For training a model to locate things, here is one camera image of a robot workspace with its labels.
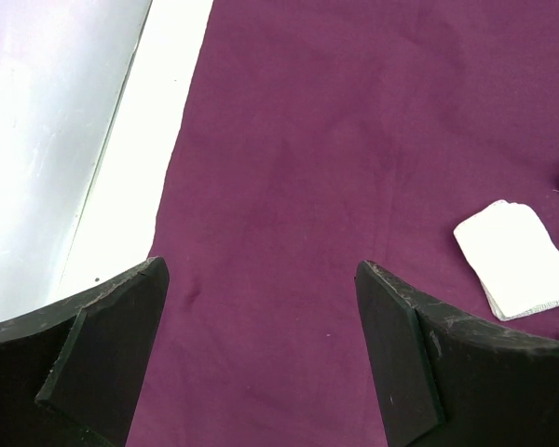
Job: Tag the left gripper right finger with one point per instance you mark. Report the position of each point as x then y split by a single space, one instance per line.
444 377

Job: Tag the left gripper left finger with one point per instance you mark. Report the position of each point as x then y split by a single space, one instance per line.
71 373

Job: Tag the purple cloth mat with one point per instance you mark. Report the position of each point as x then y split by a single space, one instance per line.
316 135

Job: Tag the left gauze pad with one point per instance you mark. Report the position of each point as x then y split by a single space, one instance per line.
513 256

